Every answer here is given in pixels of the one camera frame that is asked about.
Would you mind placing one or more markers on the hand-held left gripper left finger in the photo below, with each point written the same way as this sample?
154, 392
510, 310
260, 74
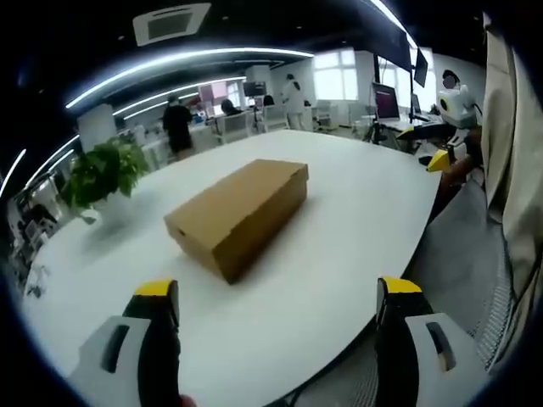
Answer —
127, 360

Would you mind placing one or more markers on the person's beige clothing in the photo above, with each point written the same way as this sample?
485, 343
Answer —
519, 169

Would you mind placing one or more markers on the white office chair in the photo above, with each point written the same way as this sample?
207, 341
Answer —
275, 118
235, 127

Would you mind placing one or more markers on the computer monitor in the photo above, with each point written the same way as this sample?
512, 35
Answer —
386, 102

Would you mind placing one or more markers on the long ceiling light strip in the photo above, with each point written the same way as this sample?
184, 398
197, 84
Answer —
178, 63

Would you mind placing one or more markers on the brown cardboard shoe box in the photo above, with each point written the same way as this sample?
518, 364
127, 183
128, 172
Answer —
242, 212

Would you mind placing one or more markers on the green potted plant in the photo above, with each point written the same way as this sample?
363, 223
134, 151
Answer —
106, 174

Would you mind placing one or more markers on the grey mesh office chair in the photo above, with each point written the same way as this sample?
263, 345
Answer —
466, 263

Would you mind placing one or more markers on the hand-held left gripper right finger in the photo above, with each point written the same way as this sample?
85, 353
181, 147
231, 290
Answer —
407, 356

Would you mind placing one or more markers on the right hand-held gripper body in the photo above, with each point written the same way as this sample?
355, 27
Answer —
460, 111

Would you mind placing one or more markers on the person's left hand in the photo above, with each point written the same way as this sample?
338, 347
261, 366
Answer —
186, 400

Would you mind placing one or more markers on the hanging black monitor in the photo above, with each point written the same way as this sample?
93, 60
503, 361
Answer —
421, 68

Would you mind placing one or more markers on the ceiling air conditioner vent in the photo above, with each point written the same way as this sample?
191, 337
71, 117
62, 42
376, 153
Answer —
171, 23

